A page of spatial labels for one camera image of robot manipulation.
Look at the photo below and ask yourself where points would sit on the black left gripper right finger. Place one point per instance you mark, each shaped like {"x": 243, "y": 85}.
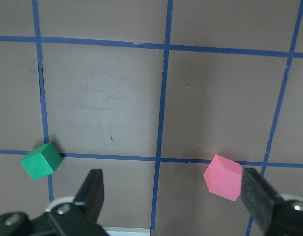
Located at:
{"x": 260, "y": 198}

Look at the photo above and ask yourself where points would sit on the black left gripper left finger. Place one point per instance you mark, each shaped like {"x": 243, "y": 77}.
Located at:
{"x": 90, "y": 196}

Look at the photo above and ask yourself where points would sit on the pink foam cube far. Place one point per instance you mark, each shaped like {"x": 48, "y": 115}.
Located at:
{"x": 223, "y": 177}

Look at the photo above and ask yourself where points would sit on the green foam cube near base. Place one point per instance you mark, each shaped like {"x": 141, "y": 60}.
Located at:
{"x": 42, "y": 161}

